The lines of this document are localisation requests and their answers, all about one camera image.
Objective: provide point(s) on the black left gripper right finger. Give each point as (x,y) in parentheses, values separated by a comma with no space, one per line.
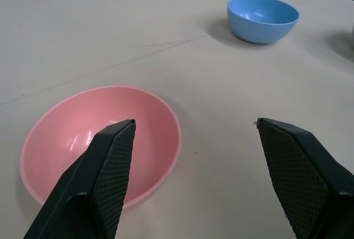
(301,178)

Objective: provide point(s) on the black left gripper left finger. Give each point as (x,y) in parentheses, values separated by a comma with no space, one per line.
(91,183)

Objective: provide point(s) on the pink plastic bowl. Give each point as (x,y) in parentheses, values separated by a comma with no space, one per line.
(72,139)

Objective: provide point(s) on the blue plastic bowl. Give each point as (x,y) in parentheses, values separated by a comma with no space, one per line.
(262,19)

